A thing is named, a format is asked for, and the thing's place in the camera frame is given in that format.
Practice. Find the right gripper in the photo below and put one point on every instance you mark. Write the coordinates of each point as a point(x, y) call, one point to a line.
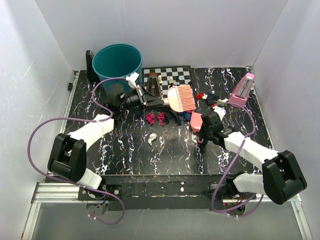
point(202, 134)

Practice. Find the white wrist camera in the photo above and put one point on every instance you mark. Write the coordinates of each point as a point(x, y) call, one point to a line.
point(220, 111)
point(131, 80)

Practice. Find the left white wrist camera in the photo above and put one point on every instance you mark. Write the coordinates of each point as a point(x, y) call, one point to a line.
point(131, 80)

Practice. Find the black and white chessboard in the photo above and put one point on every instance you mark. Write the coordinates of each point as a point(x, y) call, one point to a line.
point(184, 73)

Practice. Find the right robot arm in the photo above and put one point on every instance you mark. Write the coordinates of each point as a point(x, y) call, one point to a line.
point(281, 177)

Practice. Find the pink dustpan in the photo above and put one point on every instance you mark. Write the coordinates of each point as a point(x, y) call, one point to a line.
point(196, 122)

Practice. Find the dark paper scrap near bucket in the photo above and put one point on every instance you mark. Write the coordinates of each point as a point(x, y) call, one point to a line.
point(137, 113)

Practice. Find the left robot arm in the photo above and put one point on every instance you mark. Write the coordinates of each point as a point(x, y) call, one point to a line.
point(68, 157)

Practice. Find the black metronome behind bucket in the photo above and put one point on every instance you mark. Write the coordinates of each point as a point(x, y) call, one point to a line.
point(91, 74)

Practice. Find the magenta scrap on brush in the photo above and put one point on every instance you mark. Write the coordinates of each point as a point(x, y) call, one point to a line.
point(161, 117)

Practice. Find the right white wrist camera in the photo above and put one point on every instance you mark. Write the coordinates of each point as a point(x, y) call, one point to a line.
point(220, 111)

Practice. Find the dark paper scrap right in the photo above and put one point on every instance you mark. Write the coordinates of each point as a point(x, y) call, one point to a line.
point(212, 99)

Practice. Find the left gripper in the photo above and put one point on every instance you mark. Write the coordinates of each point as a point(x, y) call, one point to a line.
point(146, 99)

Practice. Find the brown wooden metronome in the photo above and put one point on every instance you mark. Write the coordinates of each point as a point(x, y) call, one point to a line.
point(153, 85)

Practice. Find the teal plastic bucket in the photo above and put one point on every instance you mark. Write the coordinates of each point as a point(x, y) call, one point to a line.
point(116, 62)

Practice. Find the white paper scrap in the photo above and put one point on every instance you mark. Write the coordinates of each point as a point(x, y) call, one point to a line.
point(151, 138)

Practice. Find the white chess piece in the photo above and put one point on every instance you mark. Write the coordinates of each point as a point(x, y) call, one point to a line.
point(160, 79)

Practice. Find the pink metronome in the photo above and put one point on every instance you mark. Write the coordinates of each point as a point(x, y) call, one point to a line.
point(240, 94)

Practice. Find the magenta paper scrap left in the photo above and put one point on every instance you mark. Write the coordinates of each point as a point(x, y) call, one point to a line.
point(150, 118)

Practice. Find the green paper scrap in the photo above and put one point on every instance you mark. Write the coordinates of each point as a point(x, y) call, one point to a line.
point(221, 103)

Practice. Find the pink hand brush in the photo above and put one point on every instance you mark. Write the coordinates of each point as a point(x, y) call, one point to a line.
point(180, 98)

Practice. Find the red paper scrap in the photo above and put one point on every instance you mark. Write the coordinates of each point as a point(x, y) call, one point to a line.
point(200, 96)

